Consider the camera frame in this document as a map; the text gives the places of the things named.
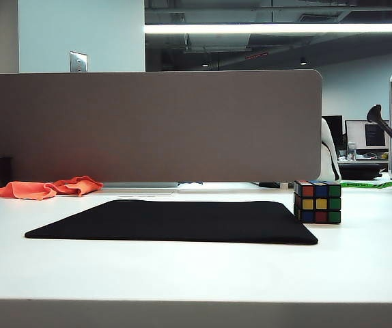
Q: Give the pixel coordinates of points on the multicoloured Rubik's cube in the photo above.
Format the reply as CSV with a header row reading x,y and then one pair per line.
x,y
315,203

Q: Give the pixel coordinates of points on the black mouse pad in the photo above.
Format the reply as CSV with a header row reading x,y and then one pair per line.
x,y
168,222

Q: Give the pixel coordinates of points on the white divider clamp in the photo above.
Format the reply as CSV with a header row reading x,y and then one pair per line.
x,y
284,185

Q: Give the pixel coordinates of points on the red ceiling sign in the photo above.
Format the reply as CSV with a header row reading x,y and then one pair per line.
x,y
256,56

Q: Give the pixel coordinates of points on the dark unlit monitor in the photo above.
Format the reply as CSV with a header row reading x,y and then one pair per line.
x,y
336,128

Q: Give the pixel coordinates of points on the clear water bottle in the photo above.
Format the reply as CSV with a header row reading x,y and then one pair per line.
x,y
351,152

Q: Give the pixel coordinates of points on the long ceiling light strip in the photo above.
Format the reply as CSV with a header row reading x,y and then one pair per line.
x,y
278,28

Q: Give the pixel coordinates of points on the lit computer monitor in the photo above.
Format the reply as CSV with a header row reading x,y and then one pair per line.
x,y
356,135

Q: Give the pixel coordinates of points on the black padded case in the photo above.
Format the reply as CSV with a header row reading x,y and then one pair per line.
x,y
360,171

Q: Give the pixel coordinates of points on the orange cloth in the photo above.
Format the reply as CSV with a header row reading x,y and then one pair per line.
x,y
28,189

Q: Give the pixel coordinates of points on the dark cone-shaped stand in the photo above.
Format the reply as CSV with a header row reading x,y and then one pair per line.
x,y
375,114

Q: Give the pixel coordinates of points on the silver divider mounting rail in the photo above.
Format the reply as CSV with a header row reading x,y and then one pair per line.
x,y
141,184

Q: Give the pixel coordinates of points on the metal wall plate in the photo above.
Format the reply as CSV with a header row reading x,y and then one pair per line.
x,y
78,61

